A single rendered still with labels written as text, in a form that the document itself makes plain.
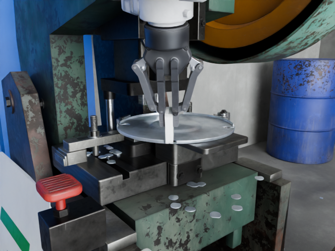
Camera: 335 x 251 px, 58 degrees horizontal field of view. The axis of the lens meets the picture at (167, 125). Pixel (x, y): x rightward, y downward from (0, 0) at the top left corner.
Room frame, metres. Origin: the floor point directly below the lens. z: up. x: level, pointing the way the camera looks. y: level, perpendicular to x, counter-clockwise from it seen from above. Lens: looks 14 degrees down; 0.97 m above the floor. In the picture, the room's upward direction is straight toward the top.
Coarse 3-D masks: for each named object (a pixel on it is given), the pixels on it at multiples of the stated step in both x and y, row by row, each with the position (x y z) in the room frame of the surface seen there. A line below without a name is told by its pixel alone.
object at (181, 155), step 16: (160, 144) 0.71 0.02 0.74; (176, 144) 0.63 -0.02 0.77; (192, 144) 0.59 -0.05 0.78; (208, 144) 0.59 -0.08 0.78; (224, 144) 0.59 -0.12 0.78; (240, 144) 0.62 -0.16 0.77; (176, 160) 0.67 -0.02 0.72; (192, 160) 0.70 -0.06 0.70; (176, 176) 0.67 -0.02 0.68; (192, 176) 0.70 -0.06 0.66
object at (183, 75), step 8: (120, 40) 0.79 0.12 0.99; (128, 40) 0.76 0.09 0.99; (136, 40) 0.73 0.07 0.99; (144, 40) 0.72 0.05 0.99; (120, 48) 0.79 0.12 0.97; (128, 48) 0.76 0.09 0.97; (136, 48) 0.74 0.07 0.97; (144, 48) 0.73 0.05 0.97; (120, 56) 0.80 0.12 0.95; (128, 56) 0.76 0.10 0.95; (136, 56) 0.74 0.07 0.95; (120, 64) 0.80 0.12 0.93; (128, 64) 0.77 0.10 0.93; (120, 72) 0.80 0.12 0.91; (128, 72) 0.77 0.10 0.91; (152, 72) 0.73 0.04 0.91; (184, 72) 0.77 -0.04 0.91; (128, 80) 0.77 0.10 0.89; (136, 80) 0.74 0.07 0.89; (152, 80) 0.73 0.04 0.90; (168, 80) 0.78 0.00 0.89
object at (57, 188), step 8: (56, 176) 0.48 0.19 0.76; (64, 176) 0.48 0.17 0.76; (72, 176) 0.48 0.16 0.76; (40, 184) 0.45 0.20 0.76; (48, 184) 0.44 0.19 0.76; (56, 184) 0.44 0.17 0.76; (64, 184) 0.44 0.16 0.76; (72, 184) 0.45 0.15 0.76; (80, 184) 0.45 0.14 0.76; (40, 192) 0.43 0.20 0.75; (48, 192) 0.42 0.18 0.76; (56, 192) 0.42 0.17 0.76; (64, 192) 0.42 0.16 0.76; (72, 192) 0.43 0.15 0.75; (80, 192) 0.44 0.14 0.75; (48, 200) 0.41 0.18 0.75; (56, 200) 0.42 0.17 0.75; (64, 200) 0.45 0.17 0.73; (56, 208) 0.45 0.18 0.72; (64, 208) 0.45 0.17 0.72
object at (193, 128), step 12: (132, 120) 0.80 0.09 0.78; (144, 120) 0.80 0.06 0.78; (156, 120) 0.80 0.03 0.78; (180, 120) 0.77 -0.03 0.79; (192, 120) 0.80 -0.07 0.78; (204, 120) 0.80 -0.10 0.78; (216, 120) 0.80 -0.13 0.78; (228, 120) 0.77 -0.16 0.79; (120, 132) 0.67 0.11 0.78; (132, 132) 0.67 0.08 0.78; (144, 132) 0.67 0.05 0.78; (156, 132) 0.67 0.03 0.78; (180, 132) 0.67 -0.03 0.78; (192, 132) 0.67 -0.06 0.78; (204, 132) 0.67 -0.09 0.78; (216, 132) 0.67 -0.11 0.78; (228, 132) 0.67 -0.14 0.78
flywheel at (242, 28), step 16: (240, 0) 1.05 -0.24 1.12; (256, 0) 1.01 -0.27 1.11; (272, 0) 0.96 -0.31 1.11; (288, 0) 0.88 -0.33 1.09; (304, 0) 0.85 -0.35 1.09; (320, 0) 0.85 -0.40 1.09; (224, 16) 1.11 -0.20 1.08; (240, 16) 1.05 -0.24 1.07; (256, 16) 1.00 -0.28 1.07; (272, 16) 0.92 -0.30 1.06; (288, 16) 0.88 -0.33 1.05; (304, 16) 0.88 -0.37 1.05; (208, 32) 1.12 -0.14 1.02; (224, 32) 1.06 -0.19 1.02; (240, 32) 1.01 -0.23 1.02; (256, 32) 0.96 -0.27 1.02; (272, 32) 0.91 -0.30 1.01; (288, 32) 0.94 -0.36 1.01; (240, 48) 1.06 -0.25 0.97
